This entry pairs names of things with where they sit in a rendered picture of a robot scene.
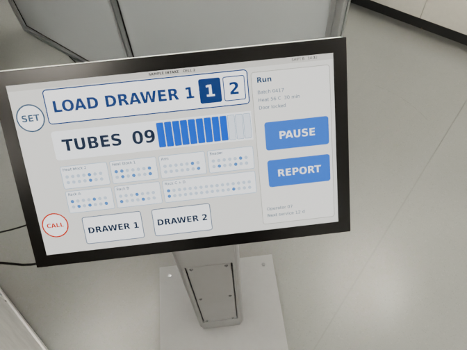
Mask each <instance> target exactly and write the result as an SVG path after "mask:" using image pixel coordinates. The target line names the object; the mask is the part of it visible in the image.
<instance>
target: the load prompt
mask: <svg viewBox="0 0 467 350"><path fill-rule="evenodd" d="M41 91H42V97H43V100H44V106H45V110H46V114H47V119H48V122H49V125H56V124H68V123H75V122H88V121H95V120H102V119H115V118H122V117H135V116H141V115H154V114H161V113H174V112H181V111H188V110H201V109H207V108H220V107H227V106H240V105H247V104H250V97H249V81H248V73H247V69H236V70H229V71H222V72H209V73H201V74H189V75H181V76H168V77H161V78H148V79H141V80H134V81H120V82H113V83H100V84H93V85H80V86H73V87H60V88H53V89H46V90H41Z"/></svg>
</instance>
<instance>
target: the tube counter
mask: <svg viewBox="0 0 467 350"><path fill-rule="evenodd" d="M128 125H129V133H130V138H131V146H132V150H133V152H139V151H152V150H159V149H171V148H178V147H190V146H197V145H204V144H216V143H223V142H235V141H242V140H253V139H254V138H253V130H252V114H251V111H245V112H232V113H225V114H218V115H205V116H199V117H186V118H179V119H166V120H159V121H152V122H140V123H133V124H128Z"/></svg>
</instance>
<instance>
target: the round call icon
mask: <svg viewBox="0 0 467 350"><path fill-rule="evenodd" d="M38 216H39V219H40V224H41V228H42V233H43V236H44V239H45V240H48V239H54V238H66V237H72V233H71V229H70V226H69V220H68V216H67V211H60V212H48V213H42V214H38Z"/></svg>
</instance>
